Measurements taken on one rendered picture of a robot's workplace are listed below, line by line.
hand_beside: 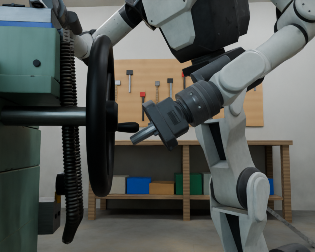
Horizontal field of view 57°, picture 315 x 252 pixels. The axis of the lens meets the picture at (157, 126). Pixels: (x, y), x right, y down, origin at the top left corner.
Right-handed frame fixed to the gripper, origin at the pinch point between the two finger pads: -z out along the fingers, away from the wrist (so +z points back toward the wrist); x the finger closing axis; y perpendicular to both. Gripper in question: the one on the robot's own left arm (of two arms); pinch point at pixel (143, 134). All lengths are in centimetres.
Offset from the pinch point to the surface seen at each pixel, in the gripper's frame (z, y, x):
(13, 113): -18.6, 15.1, 11.6
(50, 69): -9.2, 18.0, 14.1
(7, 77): -15.5, 20.2, 15.0
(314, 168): 184, -303, -81
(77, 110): -8.8, 14.0, 6.8
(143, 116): 33, -300, 85
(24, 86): -13.8, 19.7, 12.4
